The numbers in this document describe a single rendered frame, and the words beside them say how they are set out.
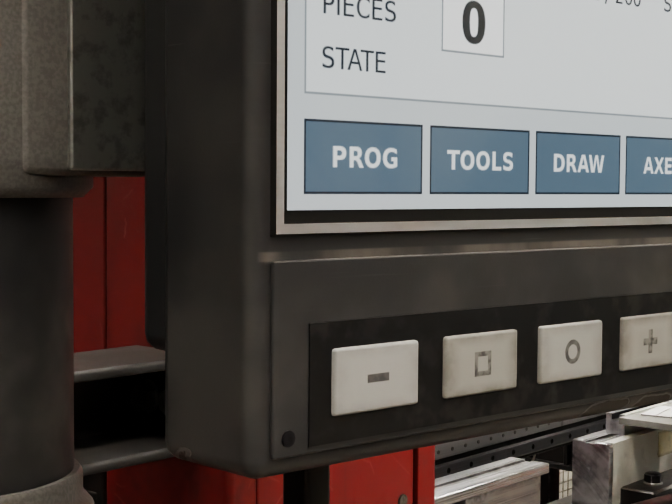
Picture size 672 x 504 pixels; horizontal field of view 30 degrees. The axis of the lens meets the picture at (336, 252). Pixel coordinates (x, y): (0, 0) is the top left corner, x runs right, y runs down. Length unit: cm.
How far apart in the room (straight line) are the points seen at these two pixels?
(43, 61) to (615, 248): 23
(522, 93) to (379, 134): 7
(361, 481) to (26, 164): 61
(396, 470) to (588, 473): 82
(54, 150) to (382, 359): 14
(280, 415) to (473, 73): 14
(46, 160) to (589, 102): 20
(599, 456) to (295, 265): 147
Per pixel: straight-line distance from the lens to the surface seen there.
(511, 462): 168
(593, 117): 49
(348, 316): 39
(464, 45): 44
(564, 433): 222
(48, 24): 46
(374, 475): 103
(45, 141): 46
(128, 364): 86
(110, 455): 87
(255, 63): 37
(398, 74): 41
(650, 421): 185
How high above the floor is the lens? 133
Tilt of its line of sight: 3 degrees down
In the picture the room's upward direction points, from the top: straight up
